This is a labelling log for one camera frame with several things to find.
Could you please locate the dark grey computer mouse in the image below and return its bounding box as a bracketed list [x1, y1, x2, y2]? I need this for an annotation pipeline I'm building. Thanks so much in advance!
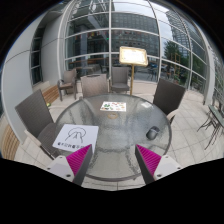
[146, 126, 160, 140]

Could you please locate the colourful picture card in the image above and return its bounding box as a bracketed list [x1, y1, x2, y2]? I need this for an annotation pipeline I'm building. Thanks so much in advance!
[100, 101, 126, 112]

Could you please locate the metal table at right edge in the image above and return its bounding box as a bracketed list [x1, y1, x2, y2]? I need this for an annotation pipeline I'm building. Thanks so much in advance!
[198, 103, 224, 148]

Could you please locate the grey wicker chair near left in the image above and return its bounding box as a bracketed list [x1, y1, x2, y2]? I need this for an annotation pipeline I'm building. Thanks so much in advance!
[15, 90, 60, 159]

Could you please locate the round glass patio table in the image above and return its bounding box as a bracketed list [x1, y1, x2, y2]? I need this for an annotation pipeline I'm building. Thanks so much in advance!
[56, 94, 172, 182]

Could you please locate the grey wicker chair far centre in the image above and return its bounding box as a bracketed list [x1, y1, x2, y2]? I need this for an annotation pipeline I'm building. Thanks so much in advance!
[111, 67, 130, 93]

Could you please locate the grey wicker chair right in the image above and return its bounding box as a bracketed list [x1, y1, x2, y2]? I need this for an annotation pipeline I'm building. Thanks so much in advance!
[153, 78, 186, 122]

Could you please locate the white mouse pad with logo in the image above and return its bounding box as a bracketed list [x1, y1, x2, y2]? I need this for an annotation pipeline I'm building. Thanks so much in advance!
[53, 124, 99, 152]

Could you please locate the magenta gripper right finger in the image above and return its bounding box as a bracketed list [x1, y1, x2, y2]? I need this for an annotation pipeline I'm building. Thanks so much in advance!
[135, 145, 182, 184]

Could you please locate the grey wicker chair behind table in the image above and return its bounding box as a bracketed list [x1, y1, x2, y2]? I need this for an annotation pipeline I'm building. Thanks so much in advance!
[81, 74, 108, 98]

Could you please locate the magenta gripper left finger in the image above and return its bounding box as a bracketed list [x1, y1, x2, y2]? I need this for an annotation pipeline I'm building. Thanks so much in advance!
[46, 145, 93, 186]

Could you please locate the grey wicker chair far left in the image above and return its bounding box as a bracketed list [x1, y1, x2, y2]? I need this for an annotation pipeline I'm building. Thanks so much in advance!
[57, 69, 77, 100]

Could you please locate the gold menu display stand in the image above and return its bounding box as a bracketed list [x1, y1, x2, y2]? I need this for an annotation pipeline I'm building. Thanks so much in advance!
[118, 45, 149, 96]

